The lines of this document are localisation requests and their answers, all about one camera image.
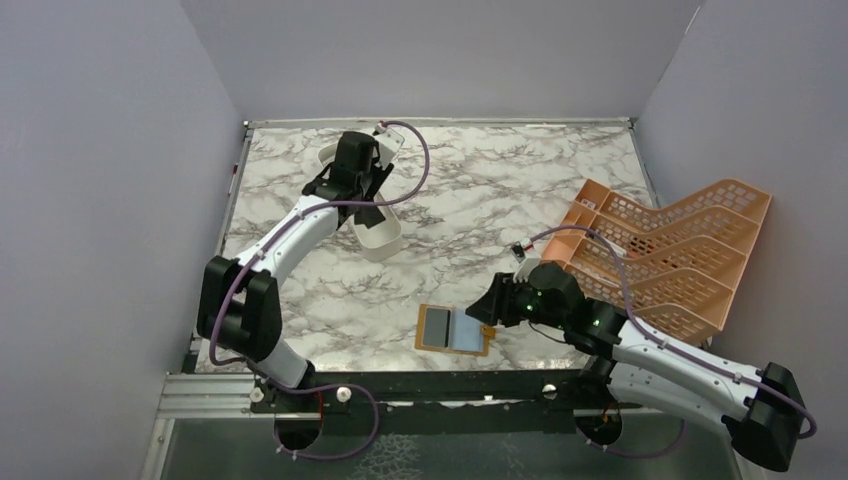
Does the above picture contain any black metal base rail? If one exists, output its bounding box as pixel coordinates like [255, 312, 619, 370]
[249, 357, 617, 437]

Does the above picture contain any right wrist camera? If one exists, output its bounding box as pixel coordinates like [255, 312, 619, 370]
[510, 239, 541, 282]

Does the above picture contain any yellow leather card holder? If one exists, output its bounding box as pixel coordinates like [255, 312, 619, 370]
[414, 304, 496, 357]

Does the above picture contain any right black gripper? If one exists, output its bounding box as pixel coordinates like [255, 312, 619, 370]
[466, 270, 568, 330]

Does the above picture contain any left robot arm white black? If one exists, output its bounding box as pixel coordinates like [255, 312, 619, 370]
[196, 129, 404, 411]

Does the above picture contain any white marker in rack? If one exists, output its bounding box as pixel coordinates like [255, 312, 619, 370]
[587, 233, 630, 258]

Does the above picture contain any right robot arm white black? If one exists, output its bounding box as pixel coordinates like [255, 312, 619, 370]
[465, 263, 815, 472]

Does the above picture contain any orange plastic file rack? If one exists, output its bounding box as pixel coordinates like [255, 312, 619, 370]
[541, 179, 772, 345]

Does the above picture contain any purple cable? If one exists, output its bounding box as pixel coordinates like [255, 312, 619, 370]
[207, 120, 432, 464]
[513, 225, 819, 460]

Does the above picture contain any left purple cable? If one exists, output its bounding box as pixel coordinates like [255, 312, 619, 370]
[207, 120, 432, 464]

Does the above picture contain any white oblong card tray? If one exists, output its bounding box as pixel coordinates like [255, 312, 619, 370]
[318, 144, 404, 263]

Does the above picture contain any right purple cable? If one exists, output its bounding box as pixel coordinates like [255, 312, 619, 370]
[513, 225, 819, 460]

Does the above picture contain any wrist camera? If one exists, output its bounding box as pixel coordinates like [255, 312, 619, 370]
[373, 123, 405, 170]
[510, 239, 541, 282]

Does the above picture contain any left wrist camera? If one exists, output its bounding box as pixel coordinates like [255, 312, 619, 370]
[373, 123, 405, 170]

